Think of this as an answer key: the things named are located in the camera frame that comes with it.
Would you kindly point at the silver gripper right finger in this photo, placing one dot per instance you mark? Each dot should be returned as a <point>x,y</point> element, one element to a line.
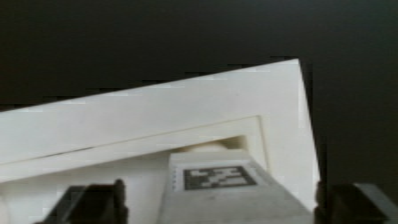
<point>354,204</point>

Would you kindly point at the white square tabletop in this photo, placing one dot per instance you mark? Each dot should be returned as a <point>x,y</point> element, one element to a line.
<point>98,139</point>

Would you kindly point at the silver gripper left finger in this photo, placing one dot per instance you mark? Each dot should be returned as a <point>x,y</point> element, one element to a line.
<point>91,205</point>

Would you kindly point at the white table leg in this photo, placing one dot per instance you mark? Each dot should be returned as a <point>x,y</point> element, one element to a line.
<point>220,190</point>

